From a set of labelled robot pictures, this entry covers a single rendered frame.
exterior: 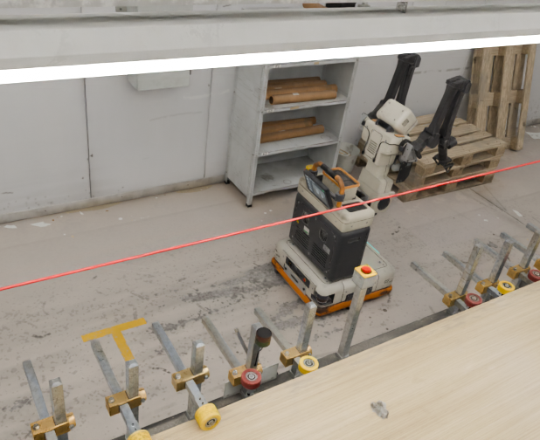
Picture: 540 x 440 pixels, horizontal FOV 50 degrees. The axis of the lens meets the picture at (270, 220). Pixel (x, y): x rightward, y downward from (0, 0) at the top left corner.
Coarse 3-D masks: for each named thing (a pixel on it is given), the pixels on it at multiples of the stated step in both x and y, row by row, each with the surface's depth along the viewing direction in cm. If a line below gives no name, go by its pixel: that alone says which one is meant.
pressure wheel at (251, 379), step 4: (248, 368) 229; (252, 368) 229; (244, 372) 227; (248, 372) 228; (252, 372) 228; (256, 372) 228; (244, 376) 225; (248, 376) 226; (252, 376) 225; (256, 376) 227; (260, 376) 227; (240, 380) 227; (244, 380) 224; (248, 380) 224; (252, 380) 225; (256, 380) 225; (260, 380) 225; (244, 384) 224; (248, 384) 223; (252, 384) 223; (256, 384) 224; (248, 388) 225; (252, 388) 224
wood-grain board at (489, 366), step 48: (528, 288) 298; (432, 336) 259; (480, 336) 263; (528, 336) 267; (288, 384) 226; (336, 384) 229; (384, 384) 232; (432, 384) 235; (480, 384) 239; (528, 384) 242; (192, 432) 203; (240, 432) 205; (288, 432) 208; (336, 432) 210; (384, 432) 213; (432, 432) 216; (480, 432) 219; (528, 432) 221
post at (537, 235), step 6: (534, 234) 309; (534, 240) 309; (528, 246) 313; (534, 246) 310; (528, 252) 314; (534, 252) 314; (522, 258) 318; (528, 258) 315; (522, 264) 319; (528, 264) 318; (516, 282) 324
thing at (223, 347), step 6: (204, 318) 256; (204, 324) 254; (210, 324) 253; (210, 330) 250; (216, 330) 251; (216, 336) 248; (216, 342) 247; (222, 342) 245; (222, 348) 243; (228, 348) 243; (228, 354) 240; (228, 360) 239; (234, 360) 238; (234, 366) 235; (246, 390) 229; (252, 390) 228
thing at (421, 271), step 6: (414, 264) 315; (420, 270) 311; (426, 276) 308; (432, 276) 308; (432, 282) 306; (438, 282) 304; (438, 288) 303; (444, 288) 300; (444, 294) 300; (456, 300) 293; (462, 306) 290; (468, 306) 290
